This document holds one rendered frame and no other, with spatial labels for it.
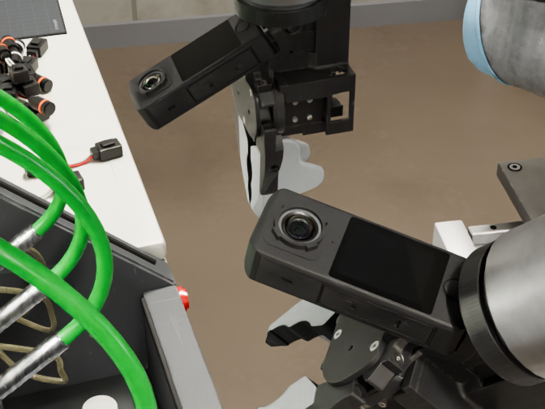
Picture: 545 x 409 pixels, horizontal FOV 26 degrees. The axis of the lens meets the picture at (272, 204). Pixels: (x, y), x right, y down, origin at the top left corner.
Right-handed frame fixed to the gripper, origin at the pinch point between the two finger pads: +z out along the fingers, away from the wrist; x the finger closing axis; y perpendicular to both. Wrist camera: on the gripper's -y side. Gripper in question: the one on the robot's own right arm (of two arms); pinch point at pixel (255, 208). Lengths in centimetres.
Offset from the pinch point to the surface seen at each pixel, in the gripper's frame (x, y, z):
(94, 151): 46, -7, 22
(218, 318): 119, 26, 122
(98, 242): -0.5, -13.6, 0.1
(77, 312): -22.0, -17.9, -11.8
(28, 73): 62, -13, 19
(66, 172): 7.6, -14.7, -1.8
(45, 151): 7.5, -16.3, -4.3
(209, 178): 173, 38, 122
